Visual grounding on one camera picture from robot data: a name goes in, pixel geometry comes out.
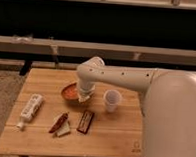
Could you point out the brown chocolate bar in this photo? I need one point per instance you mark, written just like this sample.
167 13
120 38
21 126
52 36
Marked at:
85 122

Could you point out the long metal rail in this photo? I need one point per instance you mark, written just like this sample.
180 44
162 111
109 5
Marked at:
88 49

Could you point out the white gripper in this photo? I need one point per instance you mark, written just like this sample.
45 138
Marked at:
84 94

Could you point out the white wedge piece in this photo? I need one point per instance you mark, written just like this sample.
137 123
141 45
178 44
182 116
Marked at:
64 129

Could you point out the red brown snack stick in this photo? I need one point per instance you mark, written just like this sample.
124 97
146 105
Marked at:
59 123

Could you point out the wooden table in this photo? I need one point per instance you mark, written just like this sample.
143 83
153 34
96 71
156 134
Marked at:
110 135

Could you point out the orange ceramic bowl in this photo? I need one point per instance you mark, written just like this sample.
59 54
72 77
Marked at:
70 92

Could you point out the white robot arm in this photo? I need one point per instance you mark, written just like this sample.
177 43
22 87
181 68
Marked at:
169 108

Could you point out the white toothpaste tube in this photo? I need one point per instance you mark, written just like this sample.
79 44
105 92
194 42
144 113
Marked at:
29 110

